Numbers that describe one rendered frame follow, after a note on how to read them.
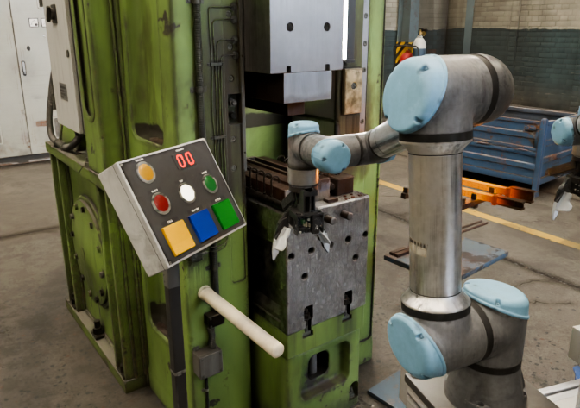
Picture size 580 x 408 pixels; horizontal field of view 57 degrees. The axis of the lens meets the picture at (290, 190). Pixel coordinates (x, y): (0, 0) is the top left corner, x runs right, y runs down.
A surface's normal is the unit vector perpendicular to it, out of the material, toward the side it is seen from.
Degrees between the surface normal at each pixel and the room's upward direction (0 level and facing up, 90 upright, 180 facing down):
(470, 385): 72
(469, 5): 90
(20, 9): 90
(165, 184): 60
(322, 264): 90
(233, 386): 90
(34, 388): 0
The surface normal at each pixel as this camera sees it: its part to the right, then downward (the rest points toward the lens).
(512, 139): -0.77, 0.18
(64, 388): 0.00, -0.96
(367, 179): 0.59, 0.23
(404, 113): -0.89, 0.00
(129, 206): -0.48, 0.25
